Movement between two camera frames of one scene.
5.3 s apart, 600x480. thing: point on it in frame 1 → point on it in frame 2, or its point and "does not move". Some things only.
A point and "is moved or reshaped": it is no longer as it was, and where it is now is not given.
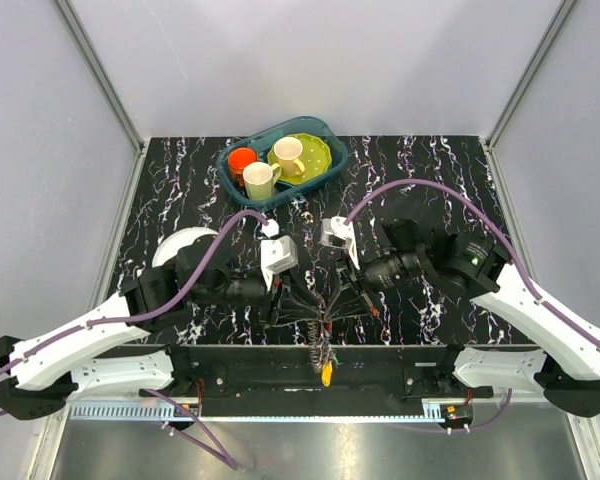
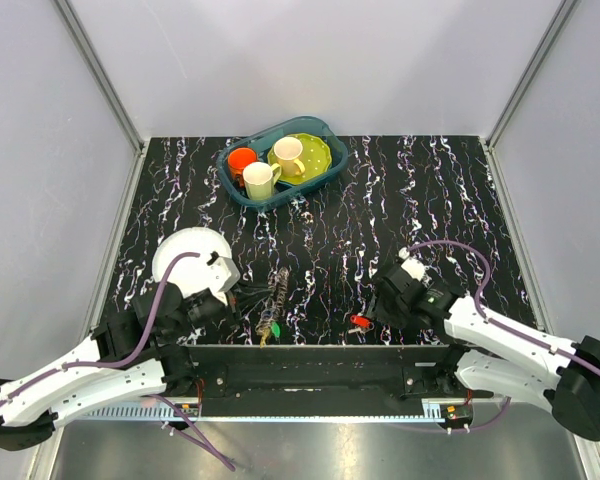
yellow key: [326, 373] → [265, 334]
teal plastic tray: [278, 161] does not move
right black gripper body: [351, 274] → [389, 313]
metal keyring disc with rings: [320, 343] is moved or reshaped
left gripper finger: [319, 309] → [255, 294]
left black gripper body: [280, 288] → [234, 309]
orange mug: [237, 158] does not move
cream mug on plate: [287, 151] does not move
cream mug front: [259, 179] does not move
